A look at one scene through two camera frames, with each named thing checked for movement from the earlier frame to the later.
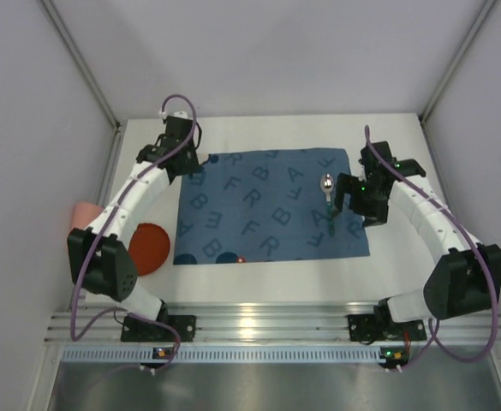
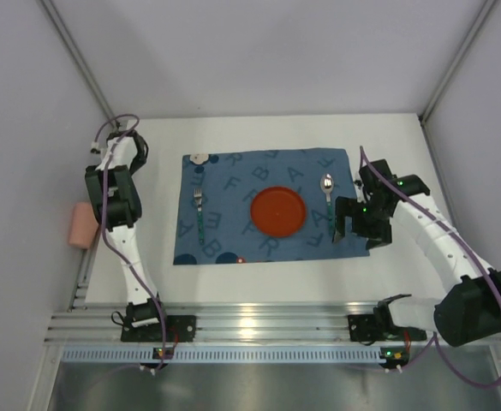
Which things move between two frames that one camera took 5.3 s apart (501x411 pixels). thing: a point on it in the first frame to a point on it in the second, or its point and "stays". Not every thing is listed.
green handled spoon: x=327 y=182 stays
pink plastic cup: x=83 y=213 stays
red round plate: x=149 y=247 to x=277 y=211
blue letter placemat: x=264 y=205 stays
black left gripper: x=191 y=162 to x=138 y=145
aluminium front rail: x=277 y=322 stays
